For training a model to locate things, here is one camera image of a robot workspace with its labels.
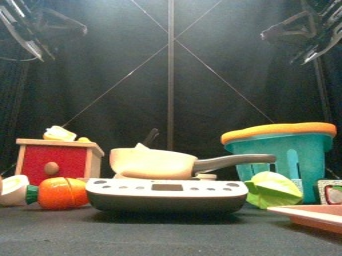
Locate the white toy vegetable slice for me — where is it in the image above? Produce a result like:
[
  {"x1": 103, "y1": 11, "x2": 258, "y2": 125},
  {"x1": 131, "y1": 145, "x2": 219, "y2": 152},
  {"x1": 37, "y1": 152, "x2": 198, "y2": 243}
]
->
[{"x1": 0, "y1": 174, "x2": 31, "y2": 207}]

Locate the pale yellow toy butter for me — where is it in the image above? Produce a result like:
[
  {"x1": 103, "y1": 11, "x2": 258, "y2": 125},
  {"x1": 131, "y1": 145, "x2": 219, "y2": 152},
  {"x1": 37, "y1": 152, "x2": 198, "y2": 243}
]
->
[{"x1": 43, "y1": 125, "x2": 79, "y2": 142}]

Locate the orange toy carrot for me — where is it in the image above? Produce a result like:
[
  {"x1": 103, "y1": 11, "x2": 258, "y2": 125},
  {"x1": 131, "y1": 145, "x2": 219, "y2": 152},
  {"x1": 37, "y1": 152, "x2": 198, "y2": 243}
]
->
[{"x1": 24, "y1": 176, "x2": 91, "y2": 211}]

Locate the vertical metal frame pole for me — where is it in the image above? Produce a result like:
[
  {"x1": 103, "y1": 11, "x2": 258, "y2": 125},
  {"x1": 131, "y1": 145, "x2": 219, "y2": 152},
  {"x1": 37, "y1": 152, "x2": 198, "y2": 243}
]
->
[{"x1": 166, "y1": 0, "x2": 175, "y2": 151}]

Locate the cream toy pan grey handle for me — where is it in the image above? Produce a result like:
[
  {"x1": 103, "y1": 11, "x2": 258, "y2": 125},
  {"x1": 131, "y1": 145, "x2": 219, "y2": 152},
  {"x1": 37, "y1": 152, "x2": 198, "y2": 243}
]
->
[{"x1": 108, "y1": 147, "x2": 278, "y2": 181}]

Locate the small white printed box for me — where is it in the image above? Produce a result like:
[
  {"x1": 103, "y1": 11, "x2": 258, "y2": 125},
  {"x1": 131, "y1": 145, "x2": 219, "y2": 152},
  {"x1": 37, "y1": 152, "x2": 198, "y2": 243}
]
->
[{"x1": 317, "y1": 179, "x2": 342, "y2": 206}]

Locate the red wooden drawer box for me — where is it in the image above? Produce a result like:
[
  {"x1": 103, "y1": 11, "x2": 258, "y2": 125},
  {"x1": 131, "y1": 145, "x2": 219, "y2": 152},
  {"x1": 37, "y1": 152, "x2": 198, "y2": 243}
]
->
[{"x1": 13, "y1": 138, "x2": 105, "y2": 187}]

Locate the green toy lettuce leaf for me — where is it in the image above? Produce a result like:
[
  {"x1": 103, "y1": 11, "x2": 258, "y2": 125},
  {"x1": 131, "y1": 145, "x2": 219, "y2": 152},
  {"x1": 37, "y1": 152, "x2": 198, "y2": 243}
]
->
[{"x1": 243, "y1": 171, "x2": 305, "y2": 210}]

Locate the teal basket orange rim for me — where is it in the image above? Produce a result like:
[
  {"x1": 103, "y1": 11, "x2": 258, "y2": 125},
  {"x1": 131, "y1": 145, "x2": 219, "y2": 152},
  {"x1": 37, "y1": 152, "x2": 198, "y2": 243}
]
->
[{"x1": 220, "y1": 121, "x2": 338, "y2": 205}]

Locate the thin diagonal brace wire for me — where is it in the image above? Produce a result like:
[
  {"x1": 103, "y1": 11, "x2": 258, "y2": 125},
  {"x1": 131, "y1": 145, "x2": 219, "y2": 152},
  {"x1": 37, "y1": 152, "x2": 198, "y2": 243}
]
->
[
  {"x1": 130, "y1": 0, "x2": 275, "y2": 125},
  {"x1": 60, "y1": 0, "x2": 224, "y2": 129}
]

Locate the pink plastic tray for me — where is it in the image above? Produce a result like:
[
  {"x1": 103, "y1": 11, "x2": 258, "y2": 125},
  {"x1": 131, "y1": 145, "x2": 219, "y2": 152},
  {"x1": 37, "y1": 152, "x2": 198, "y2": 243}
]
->
[{"x1": 266, "y1": 204, "x2": 342, "y2": 234}]

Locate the black utensil handle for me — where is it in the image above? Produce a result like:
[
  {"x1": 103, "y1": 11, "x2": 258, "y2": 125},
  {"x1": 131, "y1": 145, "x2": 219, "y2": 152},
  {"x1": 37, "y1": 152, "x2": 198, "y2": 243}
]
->
[{"x1": 140, "y1": 127, "x2": 160, "y2": 148}]

